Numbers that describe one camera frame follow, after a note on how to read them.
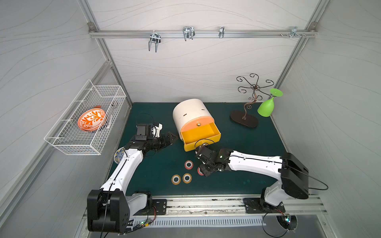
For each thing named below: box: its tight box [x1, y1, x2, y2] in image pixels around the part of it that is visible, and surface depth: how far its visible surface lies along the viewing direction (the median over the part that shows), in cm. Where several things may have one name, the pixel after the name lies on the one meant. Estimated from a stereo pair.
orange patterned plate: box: [77, 105, 106, 132], surface depth 67 cm
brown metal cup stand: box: [229, 73, 275, 128], surface depth 93 cm
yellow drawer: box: [180, 121, 222, 152], surface depth 87 cm
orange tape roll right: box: [182, 173, 192, 184], surface depth 84 cm
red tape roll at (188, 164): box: [184, 160, 194, 171], surface depth 90 cm
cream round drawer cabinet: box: [172, 98, 222, 152], surface depth 88 cm
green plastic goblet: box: [256, 88, 284, 118], surface depth 90 cm
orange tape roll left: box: [171, 174, 182, 186], surface depth 84 cm
